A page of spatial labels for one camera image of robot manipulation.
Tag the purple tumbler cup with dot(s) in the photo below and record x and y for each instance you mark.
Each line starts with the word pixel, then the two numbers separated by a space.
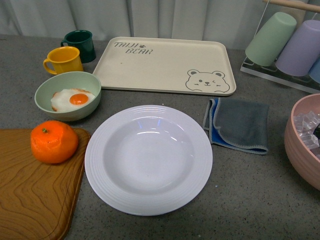
pixel 301 51

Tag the clear plastic ice cubes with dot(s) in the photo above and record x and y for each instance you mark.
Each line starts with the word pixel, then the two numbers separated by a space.
pixel 307 126

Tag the wooden cutting board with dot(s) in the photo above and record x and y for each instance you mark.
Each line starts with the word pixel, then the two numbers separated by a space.
pixel 37 200

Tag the grey and blue cloth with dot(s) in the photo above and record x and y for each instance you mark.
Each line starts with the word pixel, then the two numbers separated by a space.
pixel 237 124

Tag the yellow mug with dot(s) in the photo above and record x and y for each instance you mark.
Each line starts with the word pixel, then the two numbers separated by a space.
pixel 62 60

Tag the fake fried egg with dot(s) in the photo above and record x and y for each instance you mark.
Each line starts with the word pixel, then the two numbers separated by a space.
pixel 71 99

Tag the dark green mug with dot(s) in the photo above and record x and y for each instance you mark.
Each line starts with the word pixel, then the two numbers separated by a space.
pixel 82 40

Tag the blue tumbler cup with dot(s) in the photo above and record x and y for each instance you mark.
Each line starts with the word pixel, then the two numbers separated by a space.
pixel 314 71

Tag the beige bear serving tray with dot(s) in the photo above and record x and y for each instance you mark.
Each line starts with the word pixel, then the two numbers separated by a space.
pixel 166 65

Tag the orange mandarin fruit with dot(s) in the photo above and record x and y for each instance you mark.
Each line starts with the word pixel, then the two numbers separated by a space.
pixel 53 142

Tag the white ridged plate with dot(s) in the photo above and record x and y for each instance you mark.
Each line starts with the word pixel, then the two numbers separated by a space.
pixel 148 160

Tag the pink bowl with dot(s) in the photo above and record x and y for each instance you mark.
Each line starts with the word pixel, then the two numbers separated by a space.
pixel 302 159

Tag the light green bowl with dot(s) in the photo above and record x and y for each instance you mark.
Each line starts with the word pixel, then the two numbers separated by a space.
pixel 70 80

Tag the green tumbler cup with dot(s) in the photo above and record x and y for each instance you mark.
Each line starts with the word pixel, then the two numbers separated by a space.
pixel 271 39

